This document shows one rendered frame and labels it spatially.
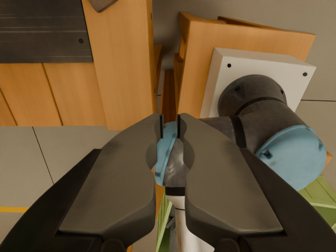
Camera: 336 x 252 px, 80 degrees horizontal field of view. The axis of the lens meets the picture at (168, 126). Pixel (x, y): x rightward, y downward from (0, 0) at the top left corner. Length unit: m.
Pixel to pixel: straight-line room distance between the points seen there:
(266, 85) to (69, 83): 0.49
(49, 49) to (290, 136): 0.53
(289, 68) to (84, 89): 0.51
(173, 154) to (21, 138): 1.89
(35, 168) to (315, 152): 2.20
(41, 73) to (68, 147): 1.38
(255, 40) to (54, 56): 0.50
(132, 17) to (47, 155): 1.77
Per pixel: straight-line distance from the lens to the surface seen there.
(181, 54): 1.19
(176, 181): 0.33
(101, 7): 0.49
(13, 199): 2.79
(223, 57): 0.48
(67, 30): 0.56
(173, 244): 0.88
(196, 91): 0.60
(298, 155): 0.34
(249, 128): 0.34
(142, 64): 0.52
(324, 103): 1.94
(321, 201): 0.89
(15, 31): 0.62
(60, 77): 0.62
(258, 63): 0.50
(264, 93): 0.44
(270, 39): 0.61
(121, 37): 0.52
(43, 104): 0.68
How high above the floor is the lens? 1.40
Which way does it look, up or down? 59 degrees down
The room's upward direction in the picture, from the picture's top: 179 degrees counter-clockwise
